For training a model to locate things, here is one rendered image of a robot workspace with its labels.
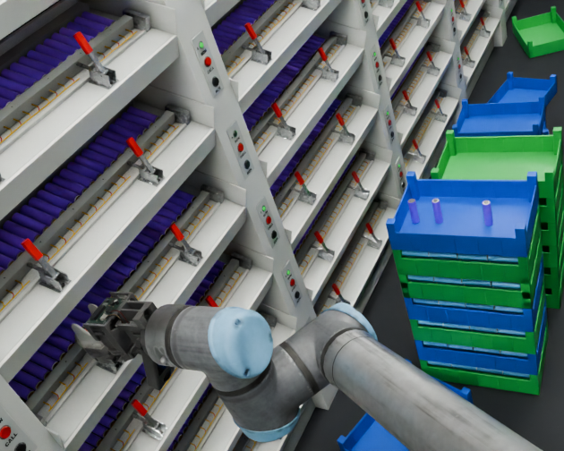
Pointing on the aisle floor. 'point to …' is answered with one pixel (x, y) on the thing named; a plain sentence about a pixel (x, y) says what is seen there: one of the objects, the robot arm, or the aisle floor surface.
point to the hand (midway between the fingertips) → (86, 335)
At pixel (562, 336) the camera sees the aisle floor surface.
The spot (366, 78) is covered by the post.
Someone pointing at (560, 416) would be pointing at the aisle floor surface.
